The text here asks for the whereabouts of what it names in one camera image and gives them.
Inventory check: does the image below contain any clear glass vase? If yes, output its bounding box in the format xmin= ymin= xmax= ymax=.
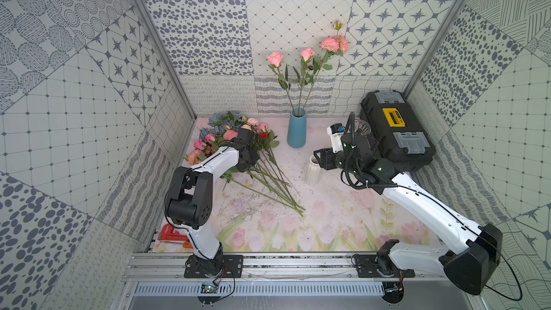
xmin=354 ymin=119 xmax=372 ymax=136

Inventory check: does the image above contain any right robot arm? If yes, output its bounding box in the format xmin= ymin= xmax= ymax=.
xmin=314 ymin=124 xmax=503 ymax=296

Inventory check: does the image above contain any red pipe wrench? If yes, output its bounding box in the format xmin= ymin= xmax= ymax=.
xmin=158 ymin=224 xmax=192 ymax=249

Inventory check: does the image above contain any pink rose stem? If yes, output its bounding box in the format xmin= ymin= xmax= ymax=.
xmin=298 ymin=48 xmax=315 ymax=111
xmin=267 ymin=52 xmax=295 ymax=112

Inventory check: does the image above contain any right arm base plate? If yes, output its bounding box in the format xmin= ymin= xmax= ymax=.
xmin=351 ymin=253 xmax=416 ymax=278

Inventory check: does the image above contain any blue cylindrical vase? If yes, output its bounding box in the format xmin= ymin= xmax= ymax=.
xmin=287 ymin=108 xmax=307 ymax=149

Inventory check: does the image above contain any black toolbox yellow latch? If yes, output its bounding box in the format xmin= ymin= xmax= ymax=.
xmin=360 ymin=90 xmax=436 ymax=172

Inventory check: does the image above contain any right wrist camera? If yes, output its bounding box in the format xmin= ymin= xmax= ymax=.
xmin=327 ymin=123 xmax=350 ymax=154

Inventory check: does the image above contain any bunch of artificial flowers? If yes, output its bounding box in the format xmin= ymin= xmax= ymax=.
xmin=185 ymin=111 xmax=305 ymax=216

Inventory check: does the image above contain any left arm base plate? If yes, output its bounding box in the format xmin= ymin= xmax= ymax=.
xmin=184 ymin=255 xmax=244 ymax=278

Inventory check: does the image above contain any white ribbed vase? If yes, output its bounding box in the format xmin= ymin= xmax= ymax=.
xmin=304 ymin=155 xmax=321 ymax=186

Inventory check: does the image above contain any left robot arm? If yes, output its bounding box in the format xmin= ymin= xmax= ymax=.
xmin=164 ymin=126 xmax=259 ymax=276

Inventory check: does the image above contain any aluminium rail frame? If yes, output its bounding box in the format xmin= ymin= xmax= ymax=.
xmin=123 ymin=252 xmax=441 ymax=281

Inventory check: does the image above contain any pink peony flower stem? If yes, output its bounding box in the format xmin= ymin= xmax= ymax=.
xmin=302 ymin=20 xmax=349 ymax=110

